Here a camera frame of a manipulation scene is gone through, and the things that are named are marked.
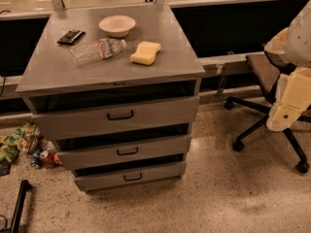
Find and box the red soda can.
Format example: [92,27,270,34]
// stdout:
[40,150,55,168]

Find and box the clear plastic water bottle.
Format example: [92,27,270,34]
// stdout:
[69,38,126,64]

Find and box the black metal stand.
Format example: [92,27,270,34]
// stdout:
[10,180,32,233]

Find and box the crumpled snack wrapper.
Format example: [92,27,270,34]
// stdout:
[17,128,48,153]

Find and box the black office chair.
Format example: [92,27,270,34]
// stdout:
[225,51,310,174]

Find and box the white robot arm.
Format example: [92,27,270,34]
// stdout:
[264,1,311,131]

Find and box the grey middle drawer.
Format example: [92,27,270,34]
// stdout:
[58,135,191,170]

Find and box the green chip bag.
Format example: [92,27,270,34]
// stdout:
[0,123,36,165]

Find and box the blue soda can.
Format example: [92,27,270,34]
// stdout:
[31,150,41,168]

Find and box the grey bottom drawer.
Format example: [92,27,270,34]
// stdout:
[74,161,187,192]

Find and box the yellow sponge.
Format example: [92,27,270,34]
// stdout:
[130,41,161,65]

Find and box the grey drawer cabinet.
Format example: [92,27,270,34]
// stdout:
[17,4,204,179]

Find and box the grey drawer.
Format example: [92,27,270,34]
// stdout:
[58,135,191,170]
[74,161,187,192]
[32,96,199,140]

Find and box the white ceramic bowl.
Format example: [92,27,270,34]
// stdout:
[99,16,136,38]

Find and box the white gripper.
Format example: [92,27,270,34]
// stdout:
[266,72,311,132]

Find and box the grey top drawer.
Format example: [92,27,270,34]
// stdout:
[32,96,199,140]

